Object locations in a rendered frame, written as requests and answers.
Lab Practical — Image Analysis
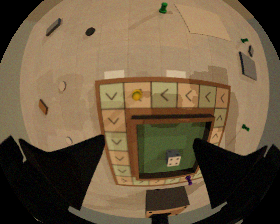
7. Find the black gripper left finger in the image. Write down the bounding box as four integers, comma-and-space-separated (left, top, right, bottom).
18, 135, 105, 210

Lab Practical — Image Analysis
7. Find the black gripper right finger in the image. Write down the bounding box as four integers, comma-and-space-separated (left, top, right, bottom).
193, 139, 268, 209

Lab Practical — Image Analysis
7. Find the beige die with black pips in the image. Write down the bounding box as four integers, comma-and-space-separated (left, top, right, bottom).
165, 149, 181, 167

